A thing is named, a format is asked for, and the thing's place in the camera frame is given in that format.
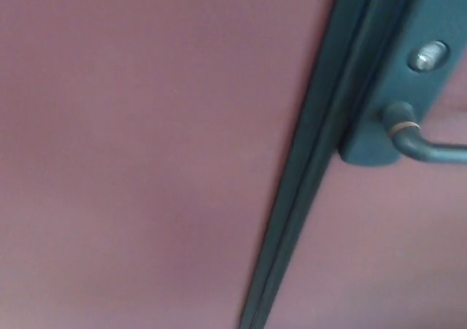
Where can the black door meeting edge strip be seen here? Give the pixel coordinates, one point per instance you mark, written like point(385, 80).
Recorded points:
point(303, 183)

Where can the plain maroon door leaf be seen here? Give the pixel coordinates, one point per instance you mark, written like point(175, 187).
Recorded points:
point(146, 143)

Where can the maroon door leaf with lockset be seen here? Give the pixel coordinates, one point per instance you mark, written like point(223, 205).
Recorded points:
point(365, 241)

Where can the black lockset escutcheon plate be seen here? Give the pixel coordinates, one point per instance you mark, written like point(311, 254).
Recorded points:
point(386, 88)

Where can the silver key lock cylinder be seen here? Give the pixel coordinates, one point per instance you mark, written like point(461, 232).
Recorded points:
point(427, 57)

